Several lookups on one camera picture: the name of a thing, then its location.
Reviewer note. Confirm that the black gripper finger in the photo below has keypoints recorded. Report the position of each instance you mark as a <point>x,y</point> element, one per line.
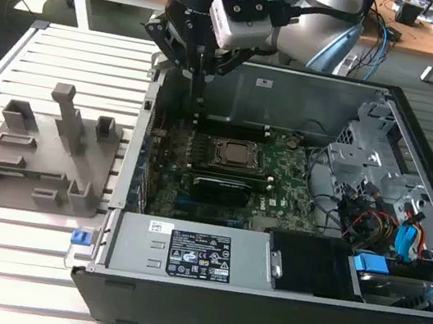
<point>233,63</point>
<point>167,35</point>

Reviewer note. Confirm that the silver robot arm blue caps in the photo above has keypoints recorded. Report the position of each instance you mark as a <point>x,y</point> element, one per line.
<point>304,35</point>

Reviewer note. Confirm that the black RAM slot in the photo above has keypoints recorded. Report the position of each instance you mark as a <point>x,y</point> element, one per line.
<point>231,171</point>
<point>230,131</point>

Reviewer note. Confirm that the silver CPU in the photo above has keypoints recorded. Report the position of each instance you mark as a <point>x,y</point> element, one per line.
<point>238,153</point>

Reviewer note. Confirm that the green motherboard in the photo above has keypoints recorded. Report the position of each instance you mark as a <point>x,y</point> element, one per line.
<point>289,174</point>

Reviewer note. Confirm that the black graphics card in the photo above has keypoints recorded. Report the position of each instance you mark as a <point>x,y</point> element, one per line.
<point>220,191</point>

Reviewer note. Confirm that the metal drive cage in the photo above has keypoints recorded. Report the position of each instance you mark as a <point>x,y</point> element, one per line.
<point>350,159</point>

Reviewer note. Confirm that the grey parts rack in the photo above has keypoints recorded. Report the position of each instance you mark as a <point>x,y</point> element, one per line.
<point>48,150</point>

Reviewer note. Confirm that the small black box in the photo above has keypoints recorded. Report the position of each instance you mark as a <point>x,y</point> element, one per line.
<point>407,13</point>

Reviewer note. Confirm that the grey power supply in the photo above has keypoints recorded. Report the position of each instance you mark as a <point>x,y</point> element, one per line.
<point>133,239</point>

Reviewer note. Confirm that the blue case latch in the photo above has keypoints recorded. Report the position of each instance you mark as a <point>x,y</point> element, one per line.
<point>79,238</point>

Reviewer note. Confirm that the hard disk in blue carrier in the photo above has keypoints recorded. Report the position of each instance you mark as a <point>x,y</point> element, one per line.
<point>370,264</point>

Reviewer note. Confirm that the black open PC case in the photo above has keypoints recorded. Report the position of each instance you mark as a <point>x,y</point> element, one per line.
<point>256,322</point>

